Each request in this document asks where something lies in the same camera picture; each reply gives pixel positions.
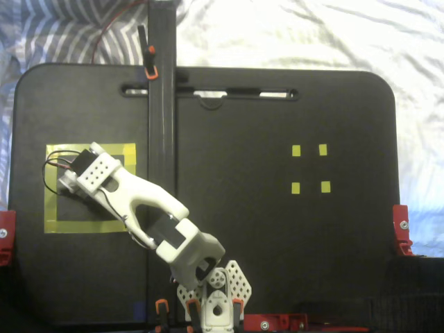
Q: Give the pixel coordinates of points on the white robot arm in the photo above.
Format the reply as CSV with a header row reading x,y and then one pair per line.
x,y
149,197

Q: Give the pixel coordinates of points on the yellow tape square outline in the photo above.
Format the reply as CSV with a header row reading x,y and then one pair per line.
x,y
50,215

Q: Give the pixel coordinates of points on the black flat bar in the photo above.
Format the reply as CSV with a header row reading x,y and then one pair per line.
x,y
161,138

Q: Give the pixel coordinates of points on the orange black bar clamp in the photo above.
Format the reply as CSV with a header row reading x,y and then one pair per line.
x,y
237,305
191,307
150,60
162,305

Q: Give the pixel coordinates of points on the grey striped blanket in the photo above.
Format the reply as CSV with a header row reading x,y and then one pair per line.
x,y
52,31

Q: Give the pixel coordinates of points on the small yellow tape marker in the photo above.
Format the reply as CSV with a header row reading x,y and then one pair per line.
x,y
323,150
325,187
296,150
296,187

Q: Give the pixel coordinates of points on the white bed sheet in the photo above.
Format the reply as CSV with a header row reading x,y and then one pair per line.
x,y
312,34

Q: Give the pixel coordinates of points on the red corner bracket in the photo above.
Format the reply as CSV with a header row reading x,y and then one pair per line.
x,y
401,225
7,236

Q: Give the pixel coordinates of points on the red base bracket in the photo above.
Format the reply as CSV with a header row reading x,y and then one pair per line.
x,y
277,322

